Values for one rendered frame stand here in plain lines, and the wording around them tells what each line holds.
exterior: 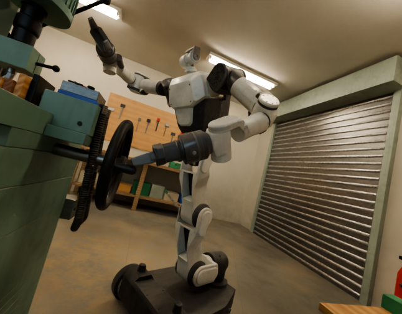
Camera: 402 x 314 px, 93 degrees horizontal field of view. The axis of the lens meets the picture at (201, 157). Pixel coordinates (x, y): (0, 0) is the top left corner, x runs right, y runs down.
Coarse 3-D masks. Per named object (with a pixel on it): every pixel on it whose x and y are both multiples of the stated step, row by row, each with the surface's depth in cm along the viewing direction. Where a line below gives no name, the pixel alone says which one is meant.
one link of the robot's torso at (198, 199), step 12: (180, 168) 113; (204, 168) 103; (180, 180) 112; (192, 180) 104; (204, 180) 107; (192, 192) 104; (204, 192) 111; (192, 204) 106; (204, 204) 110; (180, 216) 114; (192, 216) 106
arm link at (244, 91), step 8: (240, 80) 79; (248, 80) 79; (232, 88) 81; (240, 88) 78; (248, 88) 76; (256, 88) 76; (240, 96) 79; (248, 96) 75; (256, 96) 73; (264, 96) 69; (272, 96) 70; (248, 104) 76; (264, 104) 67; (272, 104) 66; (248, 112) 79
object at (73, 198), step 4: (68, 196) 80; (72, 196) 81; (76, 196) 83; (68, 200) 76; (72, 200) 77; (76, 200) 78; (64, 204) 76; (68, 204) 76; (72, 204) 77; (76, 204) 79; (64, 208) 76; (68, 208) 76; (72, 208) 77; (76, 208) 81; (64, 212) 76; (68, 212) 76; (72, 212) 77; (60, 216) 75; (64, 216) 76; (68, 216) 76; (72, 216) 79
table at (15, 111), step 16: (0, 96) 33; (16, 96) 37; (0, 112) 34; (16, 112) 38; (32, 112) 42; (48, 112) 48; (32, 128) 44; (48, 128) 49; (64, 128) 50; (80, 144) 51
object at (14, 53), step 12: (0, 36) 51; (0, 48) 51; (12, 48) 52; (24, 48) 52; (0, 60) 51; (12, 60) 52; (24, 60) 52; (36, 60) 56; (12, 72) 54; (24, 72) 55; (36, 72) 57
